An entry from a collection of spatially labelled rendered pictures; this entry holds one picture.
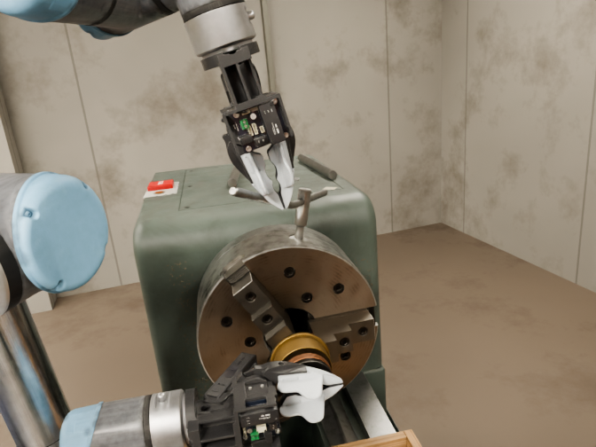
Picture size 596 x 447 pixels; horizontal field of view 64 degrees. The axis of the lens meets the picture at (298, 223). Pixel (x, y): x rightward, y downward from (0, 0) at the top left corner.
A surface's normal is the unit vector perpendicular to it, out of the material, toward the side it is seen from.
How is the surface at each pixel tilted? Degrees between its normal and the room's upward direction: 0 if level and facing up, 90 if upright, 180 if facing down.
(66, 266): 89
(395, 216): 90
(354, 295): 90
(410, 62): 90
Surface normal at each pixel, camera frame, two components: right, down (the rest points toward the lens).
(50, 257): 0.95, 0.00
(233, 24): 0.47, 0.17
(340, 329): -0.12, -0.94
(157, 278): 0.18, 0.29
